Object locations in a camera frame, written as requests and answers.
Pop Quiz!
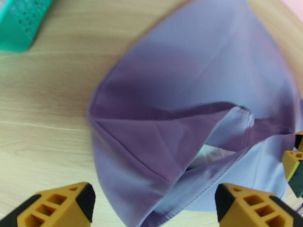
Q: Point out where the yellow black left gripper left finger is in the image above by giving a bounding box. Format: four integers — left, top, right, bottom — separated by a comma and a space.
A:
0, 182, 96, 227

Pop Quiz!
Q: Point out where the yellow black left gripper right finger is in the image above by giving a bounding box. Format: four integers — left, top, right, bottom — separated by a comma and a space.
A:
214, 183, 303, 227

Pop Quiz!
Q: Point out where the lavender blue shirt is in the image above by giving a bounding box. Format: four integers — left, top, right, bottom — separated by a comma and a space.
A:
87, 0, 303, 227

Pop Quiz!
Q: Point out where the teal plastic laundry basket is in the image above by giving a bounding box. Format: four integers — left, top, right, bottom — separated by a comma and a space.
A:
0, 0, 56, 53

